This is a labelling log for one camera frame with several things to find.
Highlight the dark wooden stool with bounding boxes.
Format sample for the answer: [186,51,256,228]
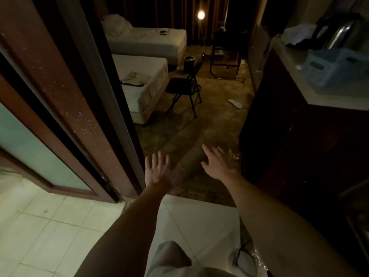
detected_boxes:
[209,27,241,75]

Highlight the person's left forearm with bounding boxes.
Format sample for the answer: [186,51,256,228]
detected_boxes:
[74,184,171,277]

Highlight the person's right forearm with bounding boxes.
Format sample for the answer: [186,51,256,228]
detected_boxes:
[223,174,362,277]

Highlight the black folding chair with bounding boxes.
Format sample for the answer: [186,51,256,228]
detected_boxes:
[165,56,204,119]

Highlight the person's left hand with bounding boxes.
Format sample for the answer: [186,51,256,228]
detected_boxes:
[144,151,183,191]

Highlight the white crumpled cloth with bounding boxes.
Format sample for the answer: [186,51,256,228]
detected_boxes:
[281,23,318,46]

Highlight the beige cloth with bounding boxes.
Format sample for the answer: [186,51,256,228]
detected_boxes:
[121,71,151,87]

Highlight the white bed with wooden base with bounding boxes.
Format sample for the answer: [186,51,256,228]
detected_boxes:
[112,53,170,125]

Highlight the brown door with frosted glass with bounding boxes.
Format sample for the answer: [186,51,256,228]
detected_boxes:
[0,0,139,204]

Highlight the white bundled bedding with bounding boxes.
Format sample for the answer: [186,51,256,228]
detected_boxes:
[101,14,134,38]

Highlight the dark wooden cabinet with countertop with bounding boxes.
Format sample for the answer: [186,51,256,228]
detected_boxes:
[239,37,369,270]

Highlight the steel electric kettle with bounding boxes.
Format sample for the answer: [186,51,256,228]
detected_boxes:
[310,13,369,51]

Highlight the person's right hand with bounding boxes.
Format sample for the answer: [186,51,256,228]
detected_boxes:
[201,144,243,184]

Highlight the grey door frame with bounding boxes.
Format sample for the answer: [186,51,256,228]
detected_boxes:
[54,0,146,196]

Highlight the dark round trash bin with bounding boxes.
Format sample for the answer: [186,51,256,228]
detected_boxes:
[183,55,197,74]

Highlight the lit floor lamp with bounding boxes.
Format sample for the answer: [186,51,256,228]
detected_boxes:
[196,10,207,47]

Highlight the light blue plastic basket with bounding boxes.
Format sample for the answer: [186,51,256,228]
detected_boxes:
[301,48,369,88]

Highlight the white slipper with black strap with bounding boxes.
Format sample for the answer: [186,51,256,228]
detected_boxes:
[228,247,259,277]

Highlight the grey shorts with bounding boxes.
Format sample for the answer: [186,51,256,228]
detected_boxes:
[145,241,237,277]

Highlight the brown striped curtains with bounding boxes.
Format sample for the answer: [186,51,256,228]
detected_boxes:
[105,0,231,45]

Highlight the white bed with bundled bedding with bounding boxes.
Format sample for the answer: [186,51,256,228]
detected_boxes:
[102,14,188,67]

